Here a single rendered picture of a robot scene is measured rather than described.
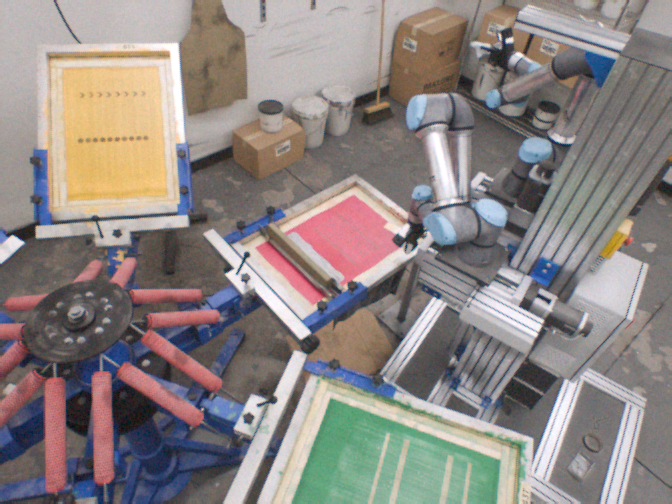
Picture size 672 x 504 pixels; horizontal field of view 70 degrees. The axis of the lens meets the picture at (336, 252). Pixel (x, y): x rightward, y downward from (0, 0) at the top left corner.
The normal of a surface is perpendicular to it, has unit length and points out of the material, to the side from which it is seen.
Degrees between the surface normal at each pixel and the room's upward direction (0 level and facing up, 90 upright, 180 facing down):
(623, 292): 0
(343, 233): 1
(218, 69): 89
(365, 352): 2
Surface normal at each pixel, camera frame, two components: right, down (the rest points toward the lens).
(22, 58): 0.66, 0.59
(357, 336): 0.07, -0.68
